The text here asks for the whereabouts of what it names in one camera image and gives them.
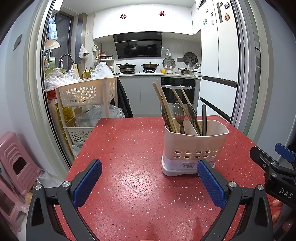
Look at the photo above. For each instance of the white refrigerator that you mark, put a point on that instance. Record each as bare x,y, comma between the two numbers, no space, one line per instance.
215,58

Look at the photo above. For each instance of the black range hood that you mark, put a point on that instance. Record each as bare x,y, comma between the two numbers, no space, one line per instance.
138,46

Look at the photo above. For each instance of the black kitchen faucet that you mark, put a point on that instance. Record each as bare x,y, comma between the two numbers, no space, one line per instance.
66,55

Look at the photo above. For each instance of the beige flower-cutout storage cart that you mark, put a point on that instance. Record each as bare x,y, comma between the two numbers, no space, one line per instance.
76,92

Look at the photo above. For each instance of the spice rack with bottles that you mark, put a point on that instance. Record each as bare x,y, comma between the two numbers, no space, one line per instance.
104,56

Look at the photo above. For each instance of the clear plastic food bag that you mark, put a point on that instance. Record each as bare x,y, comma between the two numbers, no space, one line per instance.
46,178

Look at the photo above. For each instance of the round metal steamer rack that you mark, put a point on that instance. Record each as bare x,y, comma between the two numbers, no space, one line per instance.
168,63

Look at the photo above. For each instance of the black built-in oven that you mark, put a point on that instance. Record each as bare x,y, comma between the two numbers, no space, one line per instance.
185,81

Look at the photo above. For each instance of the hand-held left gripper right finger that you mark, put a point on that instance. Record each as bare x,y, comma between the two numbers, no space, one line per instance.
210,185

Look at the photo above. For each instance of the crumpled white plastic bag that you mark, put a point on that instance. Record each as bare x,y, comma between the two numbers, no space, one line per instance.
101,70

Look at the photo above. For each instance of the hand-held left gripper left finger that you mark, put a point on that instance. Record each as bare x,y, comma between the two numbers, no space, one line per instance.
89,183

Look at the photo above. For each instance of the dark cooking pot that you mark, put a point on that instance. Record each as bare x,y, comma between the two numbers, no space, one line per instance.
150,66

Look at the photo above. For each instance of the sliding door frame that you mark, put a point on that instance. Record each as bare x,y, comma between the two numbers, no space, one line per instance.
39,92

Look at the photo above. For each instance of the small steel pot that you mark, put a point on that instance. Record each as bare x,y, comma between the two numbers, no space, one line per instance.
184,71

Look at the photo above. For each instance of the black wok with lid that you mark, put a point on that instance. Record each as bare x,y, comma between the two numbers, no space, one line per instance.
126,67

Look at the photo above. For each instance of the grey wall switch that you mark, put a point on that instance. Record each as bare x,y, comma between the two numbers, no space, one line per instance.
17,42

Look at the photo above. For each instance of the pink plastic stool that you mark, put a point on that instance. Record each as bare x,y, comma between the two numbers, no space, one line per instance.
7,206
9,148

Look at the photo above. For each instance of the grey lower kitchen cabinets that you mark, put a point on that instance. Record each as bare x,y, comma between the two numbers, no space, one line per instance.
138,97

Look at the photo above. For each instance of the pile of clear plastic bags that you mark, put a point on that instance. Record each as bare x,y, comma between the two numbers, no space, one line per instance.
60,80

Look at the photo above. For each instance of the white upper kitchen cabinets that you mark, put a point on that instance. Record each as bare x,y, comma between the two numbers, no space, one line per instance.
143,23

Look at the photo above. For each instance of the green plastic basket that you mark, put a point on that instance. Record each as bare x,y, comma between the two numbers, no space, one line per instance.
87,74

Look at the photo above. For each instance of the wooden chopstick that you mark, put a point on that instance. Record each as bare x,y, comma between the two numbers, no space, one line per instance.
164,98
186,98
159,99
178,99

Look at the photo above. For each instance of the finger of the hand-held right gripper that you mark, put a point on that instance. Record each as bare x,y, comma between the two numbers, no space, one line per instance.
285,151
262,157

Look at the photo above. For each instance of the yellow cooking oil bottle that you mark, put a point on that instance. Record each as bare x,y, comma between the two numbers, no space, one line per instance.
62,120

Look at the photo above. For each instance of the hanging white plastic bag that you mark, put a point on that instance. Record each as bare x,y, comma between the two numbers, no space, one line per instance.
83,52

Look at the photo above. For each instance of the beige plastic utensil holder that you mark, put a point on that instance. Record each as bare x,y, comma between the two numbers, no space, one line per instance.
192,143

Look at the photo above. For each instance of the black hanging cloth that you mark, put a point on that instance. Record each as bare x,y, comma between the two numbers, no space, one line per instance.
123,99

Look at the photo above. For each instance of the hanging paper bag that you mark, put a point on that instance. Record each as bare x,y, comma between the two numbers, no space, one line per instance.
52,32

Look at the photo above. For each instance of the round honeycomb metal rack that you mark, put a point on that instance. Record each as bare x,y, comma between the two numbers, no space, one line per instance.
190,58

